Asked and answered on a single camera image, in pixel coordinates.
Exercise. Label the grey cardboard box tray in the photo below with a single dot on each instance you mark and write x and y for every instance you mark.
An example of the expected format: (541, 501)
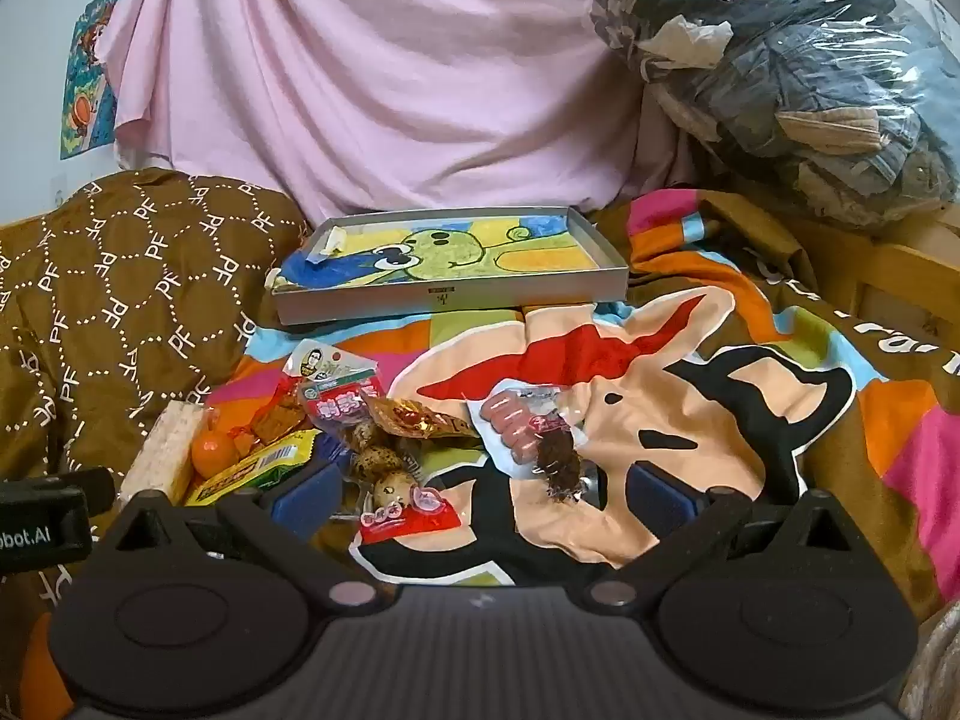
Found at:
(450, 247)

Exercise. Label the colourful printed blanket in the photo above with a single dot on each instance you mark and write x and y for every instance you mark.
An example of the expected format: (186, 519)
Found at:
(750, 405)

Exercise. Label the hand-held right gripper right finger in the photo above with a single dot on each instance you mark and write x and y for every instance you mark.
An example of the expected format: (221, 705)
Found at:
(660, 499)

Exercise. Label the golden snack packet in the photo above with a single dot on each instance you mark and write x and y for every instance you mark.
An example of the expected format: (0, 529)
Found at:
(420, 416)

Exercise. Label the sausage packet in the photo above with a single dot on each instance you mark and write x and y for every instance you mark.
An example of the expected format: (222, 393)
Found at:
(510, 420)

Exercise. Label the quail egg packet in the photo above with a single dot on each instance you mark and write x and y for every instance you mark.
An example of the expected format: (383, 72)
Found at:
(390, 491)

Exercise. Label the brown patterned quilt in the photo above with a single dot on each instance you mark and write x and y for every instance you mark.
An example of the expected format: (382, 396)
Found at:
(135, 277)

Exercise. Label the small orange fruit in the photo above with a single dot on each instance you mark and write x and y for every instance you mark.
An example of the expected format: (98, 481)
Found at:
(212, 451)

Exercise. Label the clear bag of clothes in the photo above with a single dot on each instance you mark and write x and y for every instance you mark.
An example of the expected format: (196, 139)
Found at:
(787, 90)

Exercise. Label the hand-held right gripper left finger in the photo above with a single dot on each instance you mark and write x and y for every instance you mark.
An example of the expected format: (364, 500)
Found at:
(309, 499)

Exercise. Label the white packet with face print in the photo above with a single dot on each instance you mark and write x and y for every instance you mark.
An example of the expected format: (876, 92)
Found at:
(322, 364)

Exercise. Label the cartoon wall poster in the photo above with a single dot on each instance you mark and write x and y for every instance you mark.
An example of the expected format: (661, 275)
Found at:
(86, 90)

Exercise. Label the pink bed sheet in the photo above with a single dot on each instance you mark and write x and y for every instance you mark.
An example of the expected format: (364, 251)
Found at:
(375, 75)

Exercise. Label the dark jerky packet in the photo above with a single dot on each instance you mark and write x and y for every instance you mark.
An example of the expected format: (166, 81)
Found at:
(559, 457)

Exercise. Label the white wall socket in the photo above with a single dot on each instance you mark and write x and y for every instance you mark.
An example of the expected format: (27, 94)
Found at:
(58, 189)

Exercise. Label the white rice cracker pack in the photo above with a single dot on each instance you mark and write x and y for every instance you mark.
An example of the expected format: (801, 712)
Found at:
(161, 450)

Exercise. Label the yellow snack packet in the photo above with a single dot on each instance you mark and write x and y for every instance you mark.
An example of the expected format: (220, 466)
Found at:
(247, 469)

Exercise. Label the wooden bed frame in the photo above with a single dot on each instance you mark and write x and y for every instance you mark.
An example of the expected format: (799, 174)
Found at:
(900, 270)

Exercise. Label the red dried tofu packet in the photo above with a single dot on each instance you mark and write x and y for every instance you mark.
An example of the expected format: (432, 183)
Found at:
(281, 420)

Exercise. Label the clear packet with red label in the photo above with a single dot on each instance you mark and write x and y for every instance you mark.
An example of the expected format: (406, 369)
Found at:
(345, 405)

